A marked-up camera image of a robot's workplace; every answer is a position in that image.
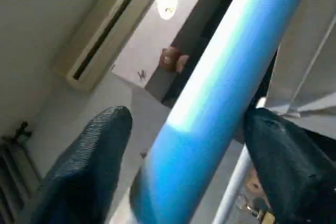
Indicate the grey slatted blind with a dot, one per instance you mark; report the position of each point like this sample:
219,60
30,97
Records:
13,182

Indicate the brown ceiling fixture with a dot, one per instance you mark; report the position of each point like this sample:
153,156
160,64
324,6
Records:
169,58

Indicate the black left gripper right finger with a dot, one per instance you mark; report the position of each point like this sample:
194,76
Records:
294,171

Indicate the beige air conditioner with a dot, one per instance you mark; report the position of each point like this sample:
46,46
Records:
126,24

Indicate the white plastic table leg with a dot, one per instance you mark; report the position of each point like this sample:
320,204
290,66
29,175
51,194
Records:
210,90
231,187

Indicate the round ceiling lamp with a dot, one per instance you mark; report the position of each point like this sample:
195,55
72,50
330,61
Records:
168,3

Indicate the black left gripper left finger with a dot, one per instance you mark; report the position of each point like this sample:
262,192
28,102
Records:
84,176

